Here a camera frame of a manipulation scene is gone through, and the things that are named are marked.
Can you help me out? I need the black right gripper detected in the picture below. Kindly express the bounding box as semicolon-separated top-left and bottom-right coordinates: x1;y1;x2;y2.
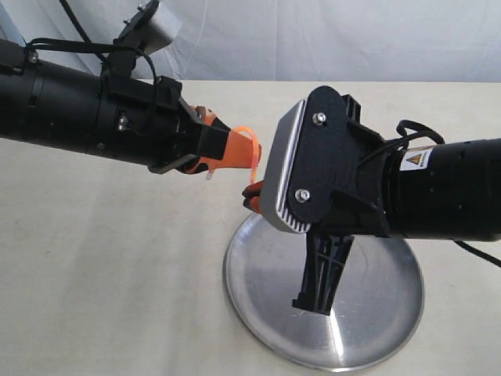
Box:
242;94;390;316

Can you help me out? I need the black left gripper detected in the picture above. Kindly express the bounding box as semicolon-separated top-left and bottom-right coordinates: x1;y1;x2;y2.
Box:
96;76;262;176

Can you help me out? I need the thin orange straw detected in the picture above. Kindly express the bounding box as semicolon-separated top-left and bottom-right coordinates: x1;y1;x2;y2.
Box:
205;125;262;185

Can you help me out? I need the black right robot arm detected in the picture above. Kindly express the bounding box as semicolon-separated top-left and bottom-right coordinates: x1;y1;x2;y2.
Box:
243;86;500;315

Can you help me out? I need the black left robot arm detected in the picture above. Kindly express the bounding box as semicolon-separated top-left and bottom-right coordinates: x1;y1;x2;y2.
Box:
1;38;261;175

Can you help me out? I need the white backdrop cloth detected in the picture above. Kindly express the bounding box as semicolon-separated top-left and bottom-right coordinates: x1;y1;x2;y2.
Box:
0;0;501;84

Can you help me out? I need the round metal plate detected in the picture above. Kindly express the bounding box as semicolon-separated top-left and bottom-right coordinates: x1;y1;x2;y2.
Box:
222;213;426;373

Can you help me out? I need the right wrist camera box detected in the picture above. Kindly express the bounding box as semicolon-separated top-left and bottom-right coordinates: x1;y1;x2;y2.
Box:
259;85;348;233

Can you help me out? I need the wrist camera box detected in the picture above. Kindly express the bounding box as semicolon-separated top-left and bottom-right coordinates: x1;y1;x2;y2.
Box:
259;85;348;233
113;1;182;56

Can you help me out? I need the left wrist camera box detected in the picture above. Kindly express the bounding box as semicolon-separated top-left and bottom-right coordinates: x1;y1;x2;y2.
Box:
113;1;182;56

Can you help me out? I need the black left camera cable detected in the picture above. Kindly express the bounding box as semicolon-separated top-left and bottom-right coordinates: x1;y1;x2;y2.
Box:
23;0;157;85

